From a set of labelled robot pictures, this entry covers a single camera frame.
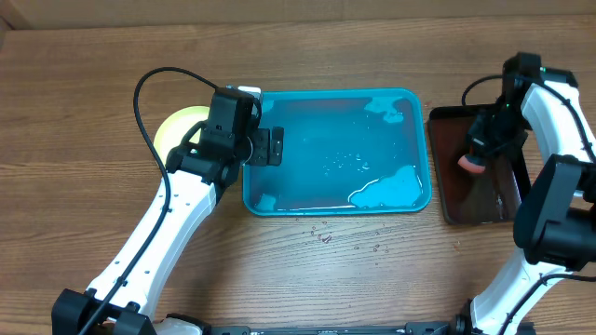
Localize yellow plate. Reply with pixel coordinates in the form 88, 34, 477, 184
153, 106, 210, 164

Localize red sponge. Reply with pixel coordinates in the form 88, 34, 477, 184
457, 154, 486, 174

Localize teal plastic tray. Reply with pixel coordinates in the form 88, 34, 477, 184
242, 87, 432, 217

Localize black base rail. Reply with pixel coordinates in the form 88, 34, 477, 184
206, 321, 481, 335

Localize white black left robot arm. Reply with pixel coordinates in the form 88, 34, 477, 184
51, 124, 228, 335

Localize dark brown rectangular tray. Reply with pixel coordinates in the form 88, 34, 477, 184
427, 104, 531, 225

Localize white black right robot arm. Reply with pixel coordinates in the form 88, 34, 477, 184
454, 52, 595, 334

